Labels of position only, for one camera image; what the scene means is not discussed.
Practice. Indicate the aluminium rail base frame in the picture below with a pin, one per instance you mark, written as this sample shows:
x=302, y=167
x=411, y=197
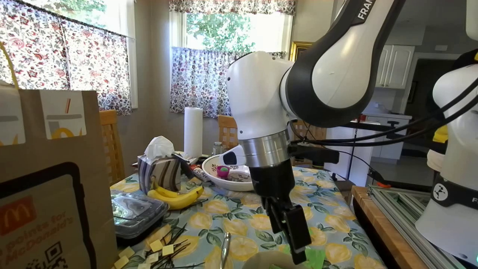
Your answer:
x=412, y=214

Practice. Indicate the white paper towel roll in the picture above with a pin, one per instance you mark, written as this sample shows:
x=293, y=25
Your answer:
x=192, y=131

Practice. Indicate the small clear bottle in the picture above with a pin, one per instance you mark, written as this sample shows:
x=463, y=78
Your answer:
x=216, y=148

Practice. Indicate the metal spoon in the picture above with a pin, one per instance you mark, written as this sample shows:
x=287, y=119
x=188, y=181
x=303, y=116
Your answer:
x=224, y=246

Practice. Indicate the floral curtain valance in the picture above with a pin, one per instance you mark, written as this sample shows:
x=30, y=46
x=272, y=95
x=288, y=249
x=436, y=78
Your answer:
x=228, y=6

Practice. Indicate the wooden board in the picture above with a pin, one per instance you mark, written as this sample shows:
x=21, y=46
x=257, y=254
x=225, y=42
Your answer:
x=378, y=224

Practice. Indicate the black monitor screen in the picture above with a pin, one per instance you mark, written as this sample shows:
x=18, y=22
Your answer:
x=423, y=98

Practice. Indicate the green plastic sachet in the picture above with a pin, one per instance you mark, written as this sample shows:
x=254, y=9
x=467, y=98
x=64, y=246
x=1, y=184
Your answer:
x=315, y=257

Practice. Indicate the brown paper takeaway bag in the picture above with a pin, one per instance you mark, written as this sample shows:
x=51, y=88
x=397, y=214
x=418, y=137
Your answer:
x=94, y=164

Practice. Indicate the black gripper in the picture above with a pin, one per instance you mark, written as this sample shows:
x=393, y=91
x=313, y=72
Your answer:
x=270, y=179

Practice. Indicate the small cream paper tag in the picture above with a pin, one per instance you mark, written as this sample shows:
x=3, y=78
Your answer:
x=121, y=261

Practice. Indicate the striped tissue holder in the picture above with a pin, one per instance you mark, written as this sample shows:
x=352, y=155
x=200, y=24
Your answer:
x=158, y=169

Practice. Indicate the lemon print tablecloth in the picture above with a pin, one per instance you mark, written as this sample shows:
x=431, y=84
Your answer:
x=233, y=214

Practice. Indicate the yellow banana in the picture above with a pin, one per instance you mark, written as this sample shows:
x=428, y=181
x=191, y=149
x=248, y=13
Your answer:
x=166, y=191
x=181, y=200

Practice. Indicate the wooden chair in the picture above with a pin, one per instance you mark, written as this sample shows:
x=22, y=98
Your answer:
x=112, y=143

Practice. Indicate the floral window curtain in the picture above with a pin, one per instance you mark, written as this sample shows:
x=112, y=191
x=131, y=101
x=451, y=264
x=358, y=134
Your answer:
x=64, y=54
x=198, y=79

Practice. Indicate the large white bowl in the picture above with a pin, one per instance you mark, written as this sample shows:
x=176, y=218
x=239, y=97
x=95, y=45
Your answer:
x=224, y=182

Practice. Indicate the gold picture frame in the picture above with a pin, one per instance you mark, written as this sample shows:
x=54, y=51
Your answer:
x=297, y=49

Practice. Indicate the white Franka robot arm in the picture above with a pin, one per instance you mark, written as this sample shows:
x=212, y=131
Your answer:
x=258, y=98

